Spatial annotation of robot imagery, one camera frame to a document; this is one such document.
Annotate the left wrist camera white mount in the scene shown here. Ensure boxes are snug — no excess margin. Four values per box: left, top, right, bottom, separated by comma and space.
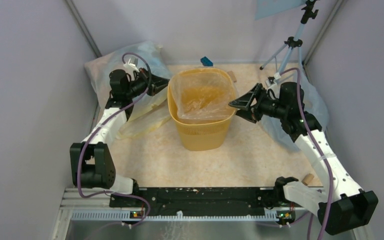
123, 57, 140, 72

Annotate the large stuffed bag left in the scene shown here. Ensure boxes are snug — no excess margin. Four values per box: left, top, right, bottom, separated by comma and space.
84, 40, 172, 108

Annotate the yellow plastic trash bin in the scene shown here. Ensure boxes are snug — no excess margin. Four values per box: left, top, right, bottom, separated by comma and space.
167, 85, 236, 151

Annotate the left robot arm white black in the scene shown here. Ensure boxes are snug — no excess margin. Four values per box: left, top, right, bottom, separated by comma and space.
69, 68, 169, 207

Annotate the clear plastic trash bag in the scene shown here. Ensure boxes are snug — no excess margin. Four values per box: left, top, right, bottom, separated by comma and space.
168, 67, 237, 124

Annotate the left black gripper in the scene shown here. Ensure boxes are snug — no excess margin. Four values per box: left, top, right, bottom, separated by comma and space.
125, 67, 172, 99

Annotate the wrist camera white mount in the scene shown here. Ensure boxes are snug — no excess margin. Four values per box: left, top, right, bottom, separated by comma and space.
123, 57, 140, 72
266, 72, 281, 89

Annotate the light blue tripod stand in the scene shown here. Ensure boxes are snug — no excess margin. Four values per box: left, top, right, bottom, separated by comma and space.
259, 0, 319, 75

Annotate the yellow plastic bag on floor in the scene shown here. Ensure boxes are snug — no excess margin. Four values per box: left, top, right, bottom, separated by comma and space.
116, 100, 171, 140

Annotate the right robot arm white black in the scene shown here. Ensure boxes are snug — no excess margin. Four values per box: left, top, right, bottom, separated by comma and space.
229, 82, 379, 235

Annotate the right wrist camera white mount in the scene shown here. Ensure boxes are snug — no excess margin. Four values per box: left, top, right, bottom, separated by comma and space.
266, 72, 281, 89

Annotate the blue toy brick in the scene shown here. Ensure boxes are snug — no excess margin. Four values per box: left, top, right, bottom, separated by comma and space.
200, 56, 214, 67

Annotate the wooden cylinder near right base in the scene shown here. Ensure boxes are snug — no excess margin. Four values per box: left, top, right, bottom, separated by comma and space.
301, 173, 315, 186

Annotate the white cable duct strip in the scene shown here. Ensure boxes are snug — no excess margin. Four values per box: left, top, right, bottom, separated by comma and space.
71, 210, 279, 222

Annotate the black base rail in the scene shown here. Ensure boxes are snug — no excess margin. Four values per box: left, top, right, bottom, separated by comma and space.
109, 187, 292, 217

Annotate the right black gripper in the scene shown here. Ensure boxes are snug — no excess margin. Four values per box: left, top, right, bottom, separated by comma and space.
229, 83, 288, 123

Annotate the blue stuffed bag right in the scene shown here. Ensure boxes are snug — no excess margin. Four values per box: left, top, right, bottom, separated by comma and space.
259, 66, 329, 152

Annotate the wooden block rear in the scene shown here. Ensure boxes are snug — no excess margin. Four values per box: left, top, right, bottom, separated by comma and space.
227, 70, 237, 83

